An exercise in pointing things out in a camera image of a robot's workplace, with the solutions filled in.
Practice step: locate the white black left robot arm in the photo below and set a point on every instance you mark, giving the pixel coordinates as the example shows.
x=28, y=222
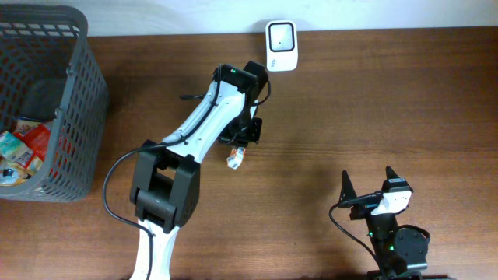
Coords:
x=166, y=181

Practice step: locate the grey plastic mesh basket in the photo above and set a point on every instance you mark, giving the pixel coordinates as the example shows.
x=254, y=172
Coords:
x=49, y=74

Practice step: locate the cream bee snack bag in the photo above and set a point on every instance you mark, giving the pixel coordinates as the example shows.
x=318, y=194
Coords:
x=12, y=175

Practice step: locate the white barcode scanner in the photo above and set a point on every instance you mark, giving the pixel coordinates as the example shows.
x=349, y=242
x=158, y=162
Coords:
x=281, y=46

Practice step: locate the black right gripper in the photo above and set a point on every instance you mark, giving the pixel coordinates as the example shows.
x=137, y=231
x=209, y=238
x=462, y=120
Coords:
x=362, y=208

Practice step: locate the red snack bag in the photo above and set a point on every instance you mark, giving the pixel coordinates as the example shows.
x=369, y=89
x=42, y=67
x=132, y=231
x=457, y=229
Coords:
x=35, y=135

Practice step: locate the green tissue pack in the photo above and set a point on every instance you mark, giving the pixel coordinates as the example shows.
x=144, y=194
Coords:
x=15, y=151

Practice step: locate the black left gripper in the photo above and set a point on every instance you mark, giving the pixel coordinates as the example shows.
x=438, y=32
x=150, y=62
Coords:
x=241, y=132

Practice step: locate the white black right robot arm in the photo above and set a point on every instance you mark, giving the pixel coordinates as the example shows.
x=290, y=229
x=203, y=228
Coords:
x=398, y=250

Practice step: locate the orange juice carton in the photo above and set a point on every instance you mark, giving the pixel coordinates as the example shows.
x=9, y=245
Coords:
x=236, y=157

